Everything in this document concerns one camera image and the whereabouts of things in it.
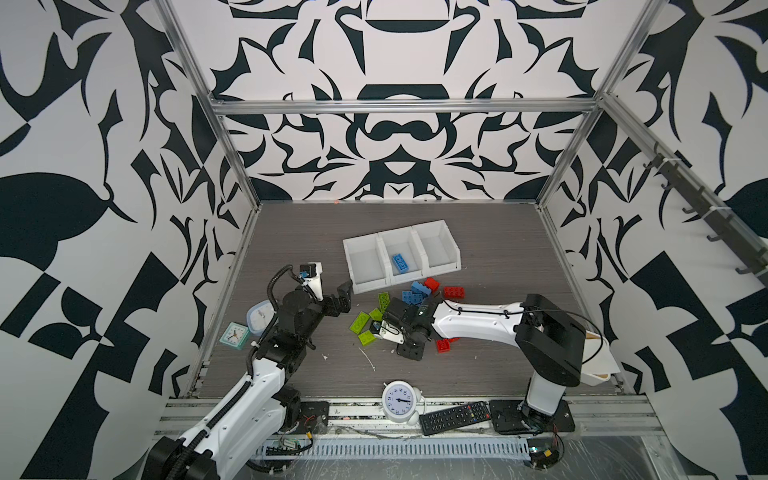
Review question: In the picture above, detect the red brick bottom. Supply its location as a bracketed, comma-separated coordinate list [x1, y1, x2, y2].
[435, 338, 458, 353]

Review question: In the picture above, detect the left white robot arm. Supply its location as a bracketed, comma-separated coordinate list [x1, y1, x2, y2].
[141, 262, 353, 479]

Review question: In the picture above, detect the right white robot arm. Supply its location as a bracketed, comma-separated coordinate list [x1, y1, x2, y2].
[377, 294, 620, 436]

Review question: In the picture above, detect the blue brick pair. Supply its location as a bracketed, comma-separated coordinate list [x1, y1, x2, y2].
[401, 291, 425, 305]

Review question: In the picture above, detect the green brick upper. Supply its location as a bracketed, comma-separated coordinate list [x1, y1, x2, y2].
[378, 292, 391, 312]

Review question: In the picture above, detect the red small brick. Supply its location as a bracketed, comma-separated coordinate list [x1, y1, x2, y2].
[424, 277, 440, 293]

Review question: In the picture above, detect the green brick lower left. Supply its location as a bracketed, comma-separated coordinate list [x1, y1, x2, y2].
[358, 331, 377, 346]

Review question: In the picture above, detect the green brick far left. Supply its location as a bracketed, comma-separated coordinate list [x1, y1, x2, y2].
[349, 312, 371, 335]

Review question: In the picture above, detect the small green square clock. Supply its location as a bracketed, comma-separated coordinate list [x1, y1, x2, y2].
[219, 322, 251, 350]

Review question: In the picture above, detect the right white bin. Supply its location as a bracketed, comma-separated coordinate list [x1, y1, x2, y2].
[414, 220, 462, 277]

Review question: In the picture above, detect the white bin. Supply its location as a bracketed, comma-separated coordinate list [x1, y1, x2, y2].
[414, 220, 462, 277]
[343, 234, 391, 294]
[380, 227, 425, 285]

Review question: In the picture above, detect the left white bin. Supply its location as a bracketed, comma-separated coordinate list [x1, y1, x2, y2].
[343, 234, 391, 294]

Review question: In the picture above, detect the white analog clock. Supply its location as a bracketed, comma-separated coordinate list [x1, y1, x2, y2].
[381, 380, 423, 425]

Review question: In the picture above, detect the middle white bin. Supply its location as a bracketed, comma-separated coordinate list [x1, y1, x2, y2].
[380, 227, 425, 285]

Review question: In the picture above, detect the black remote control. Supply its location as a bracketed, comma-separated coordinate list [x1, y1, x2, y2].
[419, 401, 491, 436]

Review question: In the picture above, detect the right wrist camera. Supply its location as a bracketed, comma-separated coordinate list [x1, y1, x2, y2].
[369, 321, 404, 345]

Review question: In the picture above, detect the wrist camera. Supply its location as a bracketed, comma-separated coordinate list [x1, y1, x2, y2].
[299, 262, 323, 302]
[369, 321, 404, 345]

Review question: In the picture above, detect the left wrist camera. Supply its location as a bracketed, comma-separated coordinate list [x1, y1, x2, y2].
[299, 262, 323, 302]

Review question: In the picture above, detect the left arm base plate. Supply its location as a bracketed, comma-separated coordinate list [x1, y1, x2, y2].
[286, 401, 330, 434]

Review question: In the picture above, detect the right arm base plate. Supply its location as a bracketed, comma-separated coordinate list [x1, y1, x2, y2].
[489, 400, 576, 435]

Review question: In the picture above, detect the white cable duct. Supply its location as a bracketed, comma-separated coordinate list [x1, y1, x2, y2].
[252, 437, 530, 461]

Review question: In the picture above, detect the wall hook rail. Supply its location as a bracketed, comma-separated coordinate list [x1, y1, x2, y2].
[643, 142, 767, 287]

